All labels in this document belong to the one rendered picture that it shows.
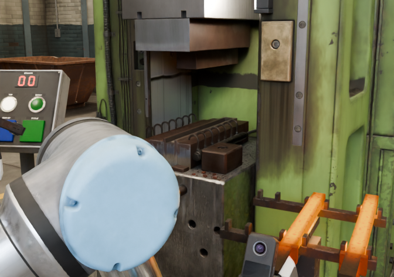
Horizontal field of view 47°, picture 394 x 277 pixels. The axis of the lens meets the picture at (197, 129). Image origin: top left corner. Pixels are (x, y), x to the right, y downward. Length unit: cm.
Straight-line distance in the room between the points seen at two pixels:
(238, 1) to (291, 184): 60
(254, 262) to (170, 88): 111
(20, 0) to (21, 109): 927
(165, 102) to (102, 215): 133
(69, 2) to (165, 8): 928
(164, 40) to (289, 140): 48
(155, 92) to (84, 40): 869
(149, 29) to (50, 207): 106
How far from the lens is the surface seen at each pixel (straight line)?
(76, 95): 807
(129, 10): 147
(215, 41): 148
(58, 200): 41
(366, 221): 105
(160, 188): 42
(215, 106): 187
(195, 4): 133
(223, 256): 138
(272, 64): 136
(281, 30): 135
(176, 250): 146
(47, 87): 164
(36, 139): 158
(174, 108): 177
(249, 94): 180
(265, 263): 72
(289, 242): 91
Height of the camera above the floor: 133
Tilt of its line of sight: 12 degrees down
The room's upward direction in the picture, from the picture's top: straight up
